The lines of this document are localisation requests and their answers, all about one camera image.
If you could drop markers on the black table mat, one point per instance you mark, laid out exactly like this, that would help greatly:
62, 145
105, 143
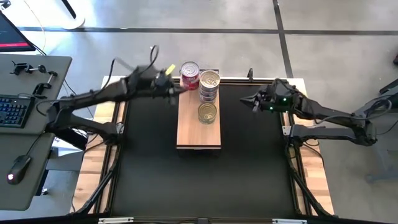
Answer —
199, 186

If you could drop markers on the white paper sheet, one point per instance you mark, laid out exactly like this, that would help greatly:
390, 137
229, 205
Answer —
66, 151

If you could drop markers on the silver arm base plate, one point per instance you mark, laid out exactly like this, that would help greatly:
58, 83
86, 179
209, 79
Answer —
286, 130

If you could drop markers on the black clamp mount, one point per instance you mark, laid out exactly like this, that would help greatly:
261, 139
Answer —
18, 68
38, 88

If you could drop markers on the yellow tag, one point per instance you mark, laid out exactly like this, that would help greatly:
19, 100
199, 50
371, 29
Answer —
170, 69

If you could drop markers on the black frame bracket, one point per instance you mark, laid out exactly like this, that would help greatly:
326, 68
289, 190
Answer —
250, 75

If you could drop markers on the black keyboard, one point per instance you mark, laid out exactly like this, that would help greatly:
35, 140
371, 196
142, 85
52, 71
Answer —
14, 112

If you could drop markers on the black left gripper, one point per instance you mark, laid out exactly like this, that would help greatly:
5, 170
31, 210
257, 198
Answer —
160, 84

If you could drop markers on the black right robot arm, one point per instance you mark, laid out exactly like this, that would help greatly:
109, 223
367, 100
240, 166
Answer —
329, 132

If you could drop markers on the computer monitor dark screen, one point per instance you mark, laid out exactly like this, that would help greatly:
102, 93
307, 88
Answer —
12, 31

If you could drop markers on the white-base black post stand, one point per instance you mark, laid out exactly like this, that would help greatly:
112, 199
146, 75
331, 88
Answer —
46, 15

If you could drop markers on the grey metal table base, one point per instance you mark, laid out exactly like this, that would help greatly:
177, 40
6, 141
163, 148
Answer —
384, 161

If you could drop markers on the grey desk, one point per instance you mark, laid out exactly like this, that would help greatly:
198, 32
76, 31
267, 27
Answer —
18, 143

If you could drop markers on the black desk foot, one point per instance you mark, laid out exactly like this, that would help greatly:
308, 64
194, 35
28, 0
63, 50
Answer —
76, 141

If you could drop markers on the silver metal bracket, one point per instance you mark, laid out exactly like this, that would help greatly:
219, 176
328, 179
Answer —
289, 221
115, 220

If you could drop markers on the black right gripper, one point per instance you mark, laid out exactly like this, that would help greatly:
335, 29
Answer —
278, 96

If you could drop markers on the black computer mouse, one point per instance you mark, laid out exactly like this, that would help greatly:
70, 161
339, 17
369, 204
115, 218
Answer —
19, 169

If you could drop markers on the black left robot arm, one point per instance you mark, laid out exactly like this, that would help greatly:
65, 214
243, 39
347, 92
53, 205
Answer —
93, 95

